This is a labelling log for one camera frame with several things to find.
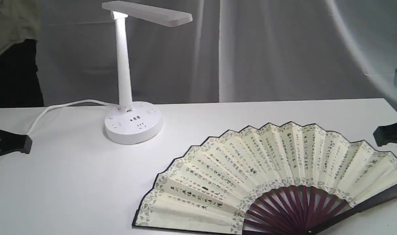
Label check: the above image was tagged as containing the cream paper folding fan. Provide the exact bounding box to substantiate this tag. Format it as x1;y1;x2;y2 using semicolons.
132;122;397;235

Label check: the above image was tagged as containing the white desk lamp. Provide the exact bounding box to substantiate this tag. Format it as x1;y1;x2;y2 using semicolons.
102;1;193;145

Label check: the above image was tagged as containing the bystander in olive jacket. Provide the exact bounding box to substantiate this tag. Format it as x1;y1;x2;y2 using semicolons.
0;0;44;108

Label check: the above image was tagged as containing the grey backdrop curtain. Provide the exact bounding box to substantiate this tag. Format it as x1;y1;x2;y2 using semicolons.
37;0;397;111

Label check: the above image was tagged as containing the white lamp power cable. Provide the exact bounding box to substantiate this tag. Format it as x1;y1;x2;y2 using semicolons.
26;100;118;135

